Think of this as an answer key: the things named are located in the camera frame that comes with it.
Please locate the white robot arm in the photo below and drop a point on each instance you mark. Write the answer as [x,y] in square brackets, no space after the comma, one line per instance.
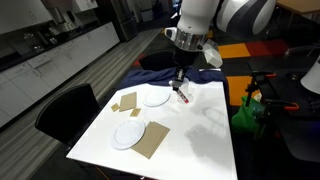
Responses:
[238,18]

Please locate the black chair near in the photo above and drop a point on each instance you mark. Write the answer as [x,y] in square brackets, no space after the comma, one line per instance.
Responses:
[67,116]

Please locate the small tan packet left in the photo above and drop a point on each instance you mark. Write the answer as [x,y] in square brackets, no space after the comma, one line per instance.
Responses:
[115,107]

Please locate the white plate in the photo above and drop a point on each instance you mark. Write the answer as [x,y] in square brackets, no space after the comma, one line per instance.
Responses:
[127,134]
[156,98]

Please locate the black chair far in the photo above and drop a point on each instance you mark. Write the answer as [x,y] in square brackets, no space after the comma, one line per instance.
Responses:
[157,60]

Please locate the black chair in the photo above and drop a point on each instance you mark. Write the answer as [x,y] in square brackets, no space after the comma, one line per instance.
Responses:
[67,116]
[157,60]

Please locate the small brown napkin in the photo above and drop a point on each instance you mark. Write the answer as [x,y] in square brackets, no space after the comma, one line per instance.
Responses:
[128,101]

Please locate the white plate near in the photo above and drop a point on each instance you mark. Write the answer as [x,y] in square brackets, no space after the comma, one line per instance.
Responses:
[127,134]

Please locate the large brown napkin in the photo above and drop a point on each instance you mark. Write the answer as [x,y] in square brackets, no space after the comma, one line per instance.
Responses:
[153,136]

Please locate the red and white pen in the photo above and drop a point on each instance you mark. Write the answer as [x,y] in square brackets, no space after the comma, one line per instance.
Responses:
[182,96]

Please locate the small tan packet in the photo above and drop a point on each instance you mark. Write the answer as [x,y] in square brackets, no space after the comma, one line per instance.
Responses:
[135,112]
[115,107]

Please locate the clear plastic cup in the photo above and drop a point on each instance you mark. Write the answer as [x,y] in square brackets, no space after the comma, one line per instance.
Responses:
[185,91]

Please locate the white plate far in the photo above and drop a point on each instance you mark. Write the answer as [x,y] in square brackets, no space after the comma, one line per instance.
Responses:
[156,98]

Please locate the green bag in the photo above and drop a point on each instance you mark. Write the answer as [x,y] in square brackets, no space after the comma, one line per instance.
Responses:
[245,120]

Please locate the small tan packet right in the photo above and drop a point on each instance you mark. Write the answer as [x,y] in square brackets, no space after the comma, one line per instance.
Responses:
[135,112]

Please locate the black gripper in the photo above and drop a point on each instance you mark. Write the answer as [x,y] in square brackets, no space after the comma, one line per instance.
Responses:
[182,59]

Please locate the navy blue cloth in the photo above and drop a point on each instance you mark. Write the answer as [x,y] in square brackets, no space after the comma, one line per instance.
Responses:
[162,78]

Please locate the black orange clamp stand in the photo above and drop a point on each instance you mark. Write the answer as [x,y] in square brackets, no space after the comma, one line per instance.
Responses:
[258,78]

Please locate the stainless steel refrigerator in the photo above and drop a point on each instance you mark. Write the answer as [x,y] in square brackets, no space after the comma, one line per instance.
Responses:
[124,19]

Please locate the white kitchen cabinets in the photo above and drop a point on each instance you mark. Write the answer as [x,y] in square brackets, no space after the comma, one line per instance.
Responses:
[24,84]

